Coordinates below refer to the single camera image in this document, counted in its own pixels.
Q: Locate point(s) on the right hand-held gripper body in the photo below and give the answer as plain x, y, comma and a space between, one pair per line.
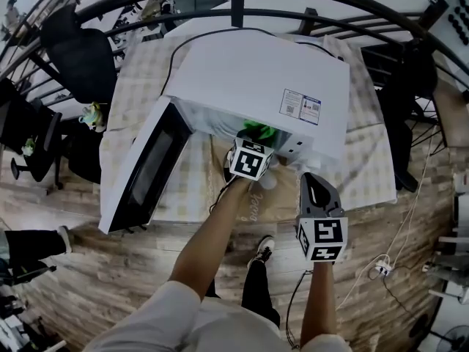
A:
322, 233

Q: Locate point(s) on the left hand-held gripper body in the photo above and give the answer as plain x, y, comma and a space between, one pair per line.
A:
249, 161

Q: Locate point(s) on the person's right forearm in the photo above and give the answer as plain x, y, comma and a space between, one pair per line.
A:
320, 299

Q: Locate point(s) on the person's left forearm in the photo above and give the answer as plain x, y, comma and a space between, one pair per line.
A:
209, 240

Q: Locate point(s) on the white microwave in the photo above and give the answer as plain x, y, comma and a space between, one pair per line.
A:
256, 75

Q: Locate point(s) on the beige flower placemat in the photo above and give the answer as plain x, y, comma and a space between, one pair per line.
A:
278, 196

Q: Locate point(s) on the black white sneaker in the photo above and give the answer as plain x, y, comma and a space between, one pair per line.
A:
262, 251

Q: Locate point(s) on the white power strip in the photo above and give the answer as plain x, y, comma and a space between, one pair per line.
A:
384, 268

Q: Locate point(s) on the checked tablecloth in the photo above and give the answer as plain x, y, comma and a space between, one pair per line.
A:
366, 167

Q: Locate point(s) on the person's black trouser leg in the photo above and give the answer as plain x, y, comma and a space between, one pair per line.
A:
258, 295

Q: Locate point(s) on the white shelving unit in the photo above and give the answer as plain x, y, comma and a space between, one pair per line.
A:
454, 240

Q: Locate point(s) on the black chair behind table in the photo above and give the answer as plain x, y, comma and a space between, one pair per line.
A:
399, 123

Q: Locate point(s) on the person's light shirt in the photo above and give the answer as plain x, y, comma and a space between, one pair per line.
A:
220, 328

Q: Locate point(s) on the pastel toy cup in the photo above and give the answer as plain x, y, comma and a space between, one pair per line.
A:
93, 116

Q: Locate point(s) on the brown wooden side desk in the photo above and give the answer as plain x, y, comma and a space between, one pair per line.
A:
454, 116

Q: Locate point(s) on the black mesh office chair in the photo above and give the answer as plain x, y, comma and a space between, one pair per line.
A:
84, 61

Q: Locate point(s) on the black office chair with armrests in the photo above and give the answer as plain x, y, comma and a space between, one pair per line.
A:
33, 123

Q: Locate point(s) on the small green white toy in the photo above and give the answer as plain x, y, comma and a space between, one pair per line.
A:
29, 147

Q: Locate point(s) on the group of black wall items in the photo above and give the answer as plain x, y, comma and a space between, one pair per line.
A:
459, 20

